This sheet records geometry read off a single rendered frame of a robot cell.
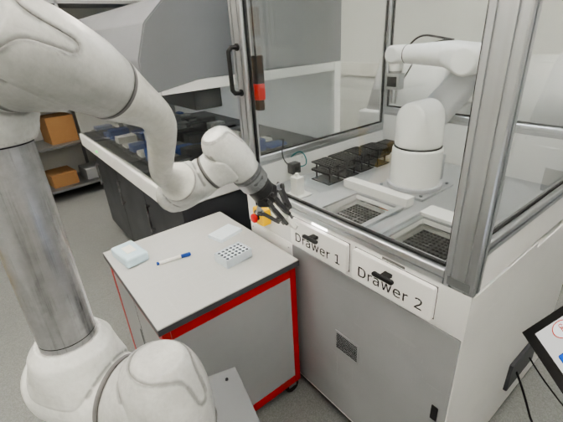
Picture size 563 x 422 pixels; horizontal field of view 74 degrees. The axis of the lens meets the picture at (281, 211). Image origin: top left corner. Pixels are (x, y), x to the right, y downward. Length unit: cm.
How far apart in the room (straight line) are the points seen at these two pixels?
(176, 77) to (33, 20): 131
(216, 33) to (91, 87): 138
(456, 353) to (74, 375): 93
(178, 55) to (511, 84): 134
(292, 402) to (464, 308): 111
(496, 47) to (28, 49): 77
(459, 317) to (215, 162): 76
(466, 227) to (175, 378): 71
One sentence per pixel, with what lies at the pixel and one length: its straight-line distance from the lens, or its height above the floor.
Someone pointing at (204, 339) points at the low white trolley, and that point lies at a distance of 140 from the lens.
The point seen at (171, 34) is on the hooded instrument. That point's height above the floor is 159.
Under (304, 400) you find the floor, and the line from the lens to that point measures 197.
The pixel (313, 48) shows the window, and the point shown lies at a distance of 121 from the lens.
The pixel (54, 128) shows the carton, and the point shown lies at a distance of 471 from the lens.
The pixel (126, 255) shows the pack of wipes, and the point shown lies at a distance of 161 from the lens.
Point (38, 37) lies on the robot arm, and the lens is 52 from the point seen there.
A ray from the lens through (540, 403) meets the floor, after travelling 222.
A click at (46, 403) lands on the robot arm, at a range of 88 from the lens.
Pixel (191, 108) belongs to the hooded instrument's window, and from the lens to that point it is 186.
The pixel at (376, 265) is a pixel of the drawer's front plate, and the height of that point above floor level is 91.
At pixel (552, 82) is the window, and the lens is 111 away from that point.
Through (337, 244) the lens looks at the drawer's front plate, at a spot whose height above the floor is 91.
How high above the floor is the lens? 157
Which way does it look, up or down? 26 degrees down
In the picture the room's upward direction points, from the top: 4 degrees counter-clockwise
